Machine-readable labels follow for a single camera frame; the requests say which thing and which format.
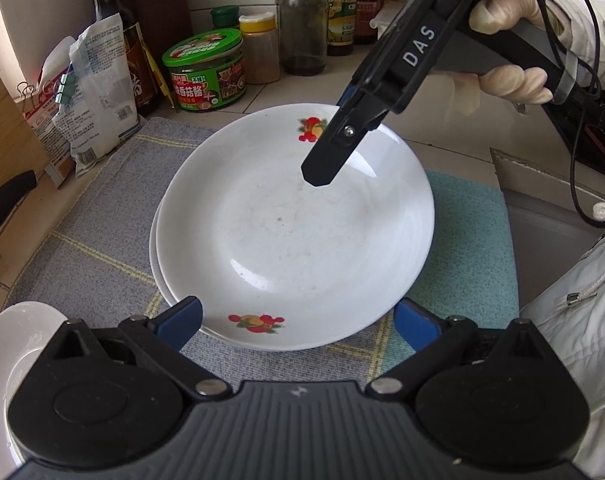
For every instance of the stained floral white plate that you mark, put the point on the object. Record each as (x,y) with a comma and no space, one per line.
(25,329)

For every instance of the dark knife block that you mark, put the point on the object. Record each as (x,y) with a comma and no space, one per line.
(164,23)

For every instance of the clear glass oil bottle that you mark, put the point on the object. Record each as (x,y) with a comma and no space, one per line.
(303,36)

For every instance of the dark soy sauce bottle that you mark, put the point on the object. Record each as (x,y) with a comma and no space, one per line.
(123,36)

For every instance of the grey teal checked towel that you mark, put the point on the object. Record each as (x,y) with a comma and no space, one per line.
(95,265)

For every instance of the white clipped food bag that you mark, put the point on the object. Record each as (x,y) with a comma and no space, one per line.
(96,109)

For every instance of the red white food bag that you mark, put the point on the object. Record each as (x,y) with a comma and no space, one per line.
(39,108)

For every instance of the white seasoning box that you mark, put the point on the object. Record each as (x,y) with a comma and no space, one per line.
(384,18)

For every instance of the steel cleaver black handle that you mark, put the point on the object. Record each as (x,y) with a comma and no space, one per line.
(14,190)

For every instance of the yellow lid spice jar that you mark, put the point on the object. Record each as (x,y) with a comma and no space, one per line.
(260,48)

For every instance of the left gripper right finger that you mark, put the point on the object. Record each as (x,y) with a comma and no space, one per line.
(439,344)

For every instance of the wooden cutting board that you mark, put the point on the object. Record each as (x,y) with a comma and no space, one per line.
(20,150)

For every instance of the green lid sauce jar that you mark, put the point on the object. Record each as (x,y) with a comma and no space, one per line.
(207,71)

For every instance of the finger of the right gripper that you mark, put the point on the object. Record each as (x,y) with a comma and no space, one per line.
(346,96)
(343,134)

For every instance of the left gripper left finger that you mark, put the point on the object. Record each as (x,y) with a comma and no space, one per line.
(157,343)

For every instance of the right gloved hand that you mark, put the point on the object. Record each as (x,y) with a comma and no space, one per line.
(509,82)

